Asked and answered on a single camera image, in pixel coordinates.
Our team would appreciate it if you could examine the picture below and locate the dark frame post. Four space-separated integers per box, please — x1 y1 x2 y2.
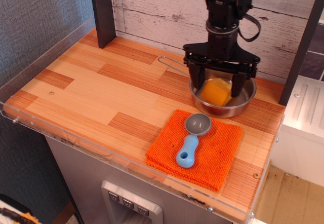
92 0 116 49
278 0 323 106

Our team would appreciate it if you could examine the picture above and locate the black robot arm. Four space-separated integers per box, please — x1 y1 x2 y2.
183 0 261 97

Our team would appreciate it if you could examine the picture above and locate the dark left frame post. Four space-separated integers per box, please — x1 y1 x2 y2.
92 0 116 49

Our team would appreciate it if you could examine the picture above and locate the clear acrylic table guard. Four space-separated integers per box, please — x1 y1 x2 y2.
1 18 284 223

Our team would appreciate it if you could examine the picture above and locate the white toy appliance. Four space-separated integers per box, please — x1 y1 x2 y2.
270 76 323 186

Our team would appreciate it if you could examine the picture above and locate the blue grey ice cream scoop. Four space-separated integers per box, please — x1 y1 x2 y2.
176 113 212 168

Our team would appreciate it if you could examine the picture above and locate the dark right frame post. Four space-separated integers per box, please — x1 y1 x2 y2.
278 0 323 106

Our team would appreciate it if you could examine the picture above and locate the silver cabinet with dispenser panel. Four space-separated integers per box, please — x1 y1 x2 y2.
46 137 229 223

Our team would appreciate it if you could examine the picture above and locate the orange folded cloth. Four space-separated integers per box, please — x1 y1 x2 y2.
146 109 243 192

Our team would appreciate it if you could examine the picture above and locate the yellow cheese block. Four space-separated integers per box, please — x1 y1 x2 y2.
200 78 232 106

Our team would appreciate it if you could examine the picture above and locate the black orange object bottom left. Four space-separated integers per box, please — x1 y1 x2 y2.
1 194 39 223

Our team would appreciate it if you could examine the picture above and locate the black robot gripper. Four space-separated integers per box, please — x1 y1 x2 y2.
183 28 260 97

